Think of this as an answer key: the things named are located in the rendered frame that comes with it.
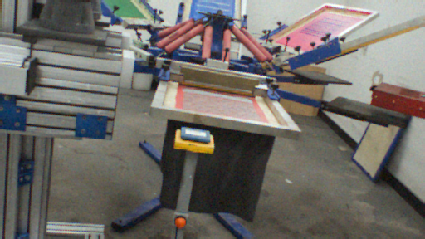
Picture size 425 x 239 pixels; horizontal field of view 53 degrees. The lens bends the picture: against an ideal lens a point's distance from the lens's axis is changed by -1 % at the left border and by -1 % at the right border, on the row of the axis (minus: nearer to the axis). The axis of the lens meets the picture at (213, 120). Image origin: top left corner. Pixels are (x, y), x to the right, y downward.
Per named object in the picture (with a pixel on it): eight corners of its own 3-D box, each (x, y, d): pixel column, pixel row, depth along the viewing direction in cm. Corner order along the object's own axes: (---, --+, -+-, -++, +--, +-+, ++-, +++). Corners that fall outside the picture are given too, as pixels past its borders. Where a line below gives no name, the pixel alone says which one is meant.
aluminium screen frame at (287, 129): (299, 140, 166) (301, 131, 165) (148, 115, 160) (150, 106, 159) (266, 95, 241) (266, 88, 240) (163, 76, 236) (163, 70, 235)
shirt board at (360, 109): (406, 127, 269) (410, 114, 267) (403, 140, 234) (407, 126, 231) (220, 75, 322) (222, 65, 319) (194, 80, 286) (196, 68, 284)
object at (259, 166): (256, 224, 185) (278, 131, 174) (152, 209, 181) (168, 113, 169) (255, 220, 188) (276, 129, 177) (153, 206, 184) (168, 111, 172)
